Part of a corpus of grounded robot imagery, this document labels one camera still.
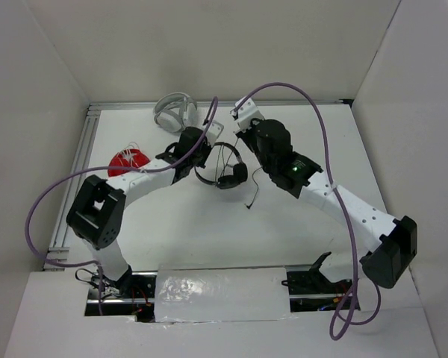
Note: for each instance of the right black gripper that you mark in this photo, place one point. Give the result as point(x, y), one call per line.
point(246, 133)

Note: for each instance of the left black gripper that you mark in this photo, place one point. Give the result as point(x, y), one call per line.
point(207, 147)

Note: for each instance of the black wired headphones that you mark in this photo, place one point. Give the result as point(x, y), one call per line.
point(230, 171)

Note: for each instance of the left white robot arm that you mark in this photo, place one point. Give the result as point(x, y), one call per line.
point(96, 213)

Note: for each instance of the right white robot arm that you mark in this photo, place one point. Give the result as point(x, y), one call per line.
point(390, 243)

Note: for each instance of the white headphones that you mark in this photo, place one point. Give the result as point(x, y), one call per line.
point(175, 112)

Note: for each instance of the red headphones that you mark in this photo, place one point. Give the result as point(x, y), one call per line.
point(129, 156)

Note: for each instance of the white taped centre panel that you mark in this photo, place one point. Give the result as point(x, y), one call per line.
point(215, 295)

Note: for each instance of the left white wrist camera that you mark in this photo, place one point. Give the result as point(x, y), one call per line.
point(212, 132)

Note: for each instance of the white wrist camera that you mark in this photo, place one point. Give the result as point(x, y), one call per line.
point(212, 132)
point(244, 113)

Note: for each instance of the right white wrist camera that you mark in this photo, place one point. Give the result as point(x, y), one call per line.
point(244, 113)

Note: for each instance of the aluminium frame rail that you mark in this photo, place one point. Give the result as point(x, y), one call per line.
point(193, 226)

